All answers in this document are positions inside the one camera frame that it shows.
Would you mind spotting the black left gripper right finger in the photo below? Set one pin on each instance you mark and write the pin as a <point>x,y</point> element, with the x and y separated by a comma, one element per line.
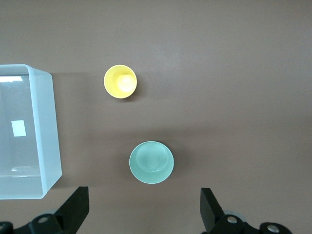
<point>212,214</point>

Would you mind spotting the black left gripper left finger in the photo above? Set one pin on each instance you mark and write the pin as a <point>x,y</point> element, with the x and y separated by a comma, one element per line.
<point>73,214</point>

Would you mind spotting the mint green bowl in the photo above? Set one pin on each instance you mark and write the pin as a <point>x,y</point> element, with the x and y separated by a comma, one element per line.
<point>151,162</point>

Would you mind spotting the yellow plastic cup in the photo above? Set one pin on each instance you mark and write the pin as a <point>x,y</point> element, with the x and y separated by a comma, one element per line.
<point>120,81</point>

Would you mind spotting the translucent clear plastic bin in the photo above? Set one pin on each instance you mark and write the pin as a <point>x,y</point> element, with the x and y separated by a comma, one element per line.
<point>46,136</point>

